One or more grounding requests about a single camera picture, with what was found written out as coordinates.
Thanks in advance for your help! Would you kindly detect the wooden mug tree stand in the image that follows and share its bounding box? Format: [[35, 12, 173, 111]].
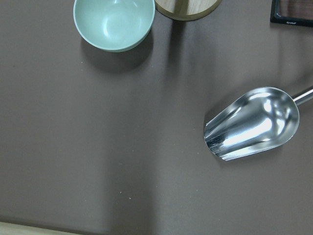
[[155, 0, 222, 21]]

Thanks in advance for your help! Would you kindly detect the black tray with glasses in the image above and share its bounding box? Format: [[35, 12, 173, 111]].
[[270, 0, 313, 27]]

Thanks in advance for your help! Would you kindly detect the mint green bowl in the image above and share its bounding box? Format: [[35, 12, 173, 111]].
[[73, 0, 156, 52]]

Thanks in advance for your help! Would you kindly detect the steel scoop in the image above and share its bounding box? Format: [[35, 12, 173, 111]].
[[203, 87, 313, 161]]

